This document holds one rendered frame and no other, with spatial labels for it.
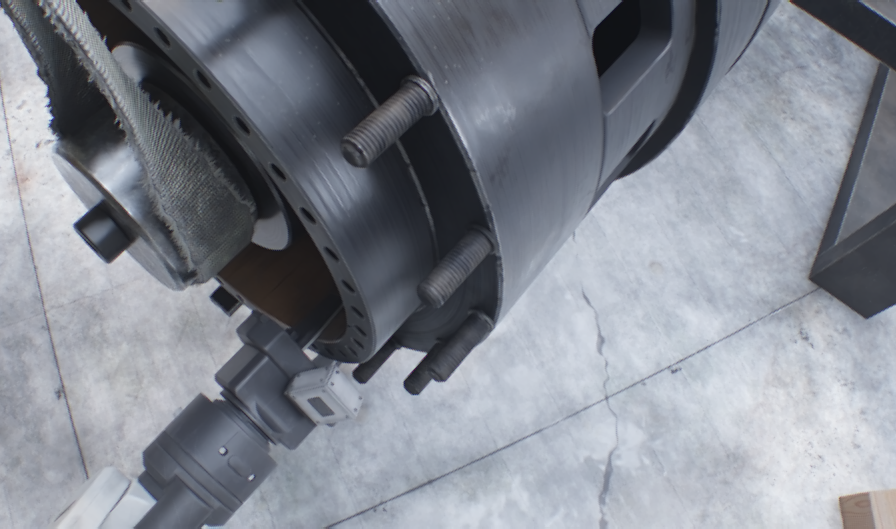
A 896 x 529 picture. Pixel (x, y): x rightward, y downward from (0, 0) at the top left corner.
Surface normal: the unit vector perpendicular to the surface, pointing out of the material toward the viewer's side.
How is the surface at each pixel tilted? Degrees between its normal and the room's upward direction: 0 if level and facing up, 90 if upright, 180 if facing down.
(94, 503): 55
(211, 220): 80
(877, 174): 0
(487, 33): 40
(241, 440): 22
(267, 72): 29
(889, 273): 90
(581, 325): 0
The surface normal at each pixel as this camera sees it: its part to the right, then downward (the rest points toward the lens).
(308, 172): 0.65, 0.14
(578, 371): 0.15, -0.41
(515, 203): 0.76, 0.35
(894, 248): -0.54, 0.73
